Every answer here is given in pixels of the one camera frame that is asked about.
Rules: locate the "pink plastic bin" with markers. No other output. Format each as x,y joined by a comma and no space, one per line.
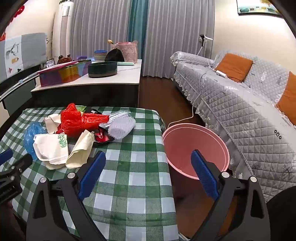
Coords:
185,148

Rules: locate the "clear plastic wrapper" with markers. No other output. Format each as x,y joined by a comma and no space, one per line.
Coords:
118,115

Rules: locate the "white rod with blue clip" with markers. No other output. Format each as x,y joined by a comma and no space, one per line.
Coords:
20,81

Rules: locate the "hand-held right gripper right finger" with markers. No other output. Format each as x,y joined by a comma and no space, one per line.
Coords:
204,176

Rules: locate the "blue plastic bag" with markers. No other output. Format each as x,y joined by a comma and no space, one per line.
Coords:
31,139

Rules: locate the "pink lace basket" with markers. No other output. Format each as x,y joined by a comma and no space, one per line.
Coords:
129,52

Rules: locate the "grey quilted sofa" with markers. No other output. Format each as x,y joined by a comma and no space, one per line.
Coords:
231,111

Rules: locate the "mint green rolled cloth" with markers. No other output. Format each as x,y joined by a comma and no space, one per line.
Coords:
126,63

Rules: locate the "teal curtain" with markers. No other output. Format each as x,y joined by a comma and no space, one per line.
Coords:
137,20

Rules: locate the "grey curtain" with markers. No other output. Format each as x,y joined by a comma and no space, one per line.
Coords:
99,25
178,34

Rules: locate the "white foam net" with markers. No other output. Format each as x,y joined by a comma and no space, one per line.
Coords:
120,127

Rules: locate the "red black snack wrapper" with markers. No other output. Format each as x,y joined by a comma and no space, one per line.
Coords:
104,136

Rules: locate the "red wall decoration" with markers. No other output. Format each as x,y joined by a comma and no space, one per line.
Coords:
17,12

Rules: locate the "framed wall picture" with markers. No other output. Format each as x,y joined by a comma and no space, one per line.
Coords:
256,7

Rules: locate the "stack of coloured bowls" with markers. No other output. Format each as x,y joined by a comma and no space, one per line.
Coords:
100,55

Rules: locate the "green checkered tablecloth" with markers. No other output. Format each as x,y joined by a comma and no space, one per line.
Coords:
129,166

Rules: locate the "grey deer print cover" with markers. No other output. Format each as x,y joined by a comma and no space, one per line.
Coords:
23,53

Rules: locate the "white tower air conditioner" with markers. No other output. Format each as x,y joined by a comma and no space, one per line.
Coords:
63,30

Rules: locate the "dark cloth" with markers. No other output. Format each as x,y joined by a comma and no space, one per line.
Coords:
282,217

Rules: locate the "dark cabinet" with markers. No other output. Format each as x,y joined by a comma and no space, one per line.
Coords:
13,103

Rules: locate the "white bamboo print tissue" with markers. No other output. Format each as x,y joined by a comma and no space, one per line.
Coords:
48,146

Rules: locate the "red plastic bag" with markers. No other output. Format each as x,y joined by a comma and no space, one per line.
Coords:
74,120

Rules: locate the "dark green round basin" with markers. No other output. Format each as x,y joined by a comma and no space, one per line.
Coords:
103,69

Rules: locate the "yellow flower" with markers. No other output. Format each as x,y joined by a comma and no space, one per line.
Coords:
110,41

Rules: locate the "brown teapot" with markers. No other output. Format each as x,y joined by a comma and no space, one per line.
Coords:
63,59

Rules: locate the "white top coffee table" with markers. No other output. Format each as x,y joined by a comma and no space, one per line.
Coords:
124,76

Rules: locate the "white power strip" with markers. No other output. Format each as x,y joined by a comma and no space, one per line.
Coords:
220,74

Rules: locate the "white floor stand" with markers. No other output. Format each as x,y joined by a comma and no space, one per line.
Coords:
202,37

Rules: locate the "orange cushion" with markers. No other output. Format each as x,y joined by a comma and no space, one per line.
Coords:
233,67
289,99

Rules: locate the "rainbow tin box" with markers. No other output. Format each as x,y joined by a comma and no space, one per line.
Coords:
60,76

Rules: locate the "green potted plant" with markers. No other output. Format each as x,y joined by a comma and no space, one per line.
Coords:
64,1

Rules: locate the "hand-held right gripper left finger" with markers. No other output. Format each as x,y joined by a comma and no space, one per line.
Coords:
91,176

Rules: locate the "small photo frame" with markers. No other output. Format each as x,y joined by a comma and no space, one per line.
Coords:
49,63

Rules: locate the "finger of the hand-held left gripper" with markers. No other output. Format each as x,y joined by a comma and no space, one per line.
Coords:
23,161
5,156

